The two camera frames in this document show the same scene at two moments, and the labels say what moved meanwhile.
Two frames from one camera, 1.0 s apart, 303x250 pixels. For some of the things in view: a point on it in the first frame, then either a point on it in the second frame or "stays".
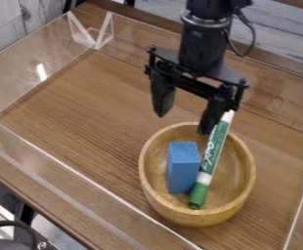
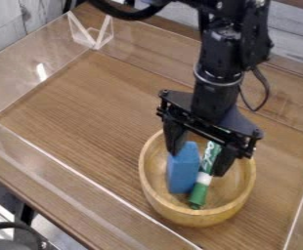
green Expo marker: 201,187 stays
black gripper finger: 163,89 to 174,133
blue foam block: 183,165 stays
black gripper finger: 215,109 to 223,160
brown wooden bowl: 231,181 stays
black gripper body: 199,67 to 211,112
